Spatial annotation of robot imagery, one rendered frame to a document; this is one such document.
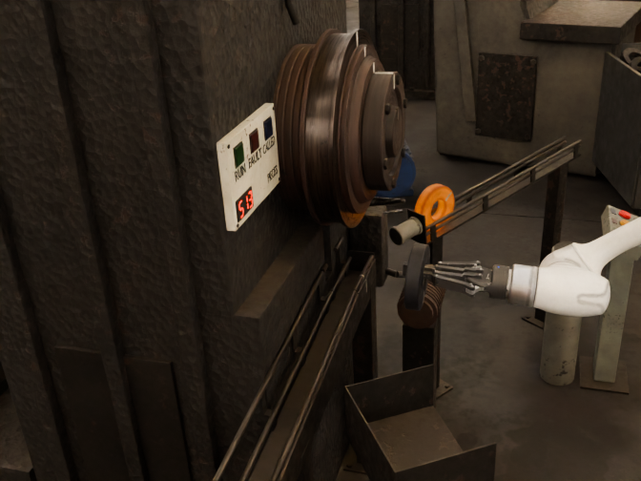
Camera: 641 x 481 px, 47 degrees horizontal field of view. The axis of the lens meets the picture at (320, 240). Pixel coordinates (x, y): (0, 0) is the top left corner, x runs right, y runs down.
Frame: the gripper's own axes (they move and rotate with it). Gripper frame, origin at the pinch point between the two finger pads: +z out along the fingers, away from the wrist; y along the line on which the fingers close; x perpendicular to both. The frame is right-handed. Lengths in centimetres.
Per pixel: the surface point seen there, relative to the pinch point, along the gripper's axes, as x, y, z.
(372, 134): 30.4, 3.9, 12.6
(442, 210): -15, 67, 3
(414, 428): -23.7, -26.1, -5.0
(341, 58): 46, 5, 20
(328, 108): 37.4, -2.1, 21.0
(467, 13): 5, 291, 22
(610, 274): -37, 80, -52
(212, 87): 48, -28, 35
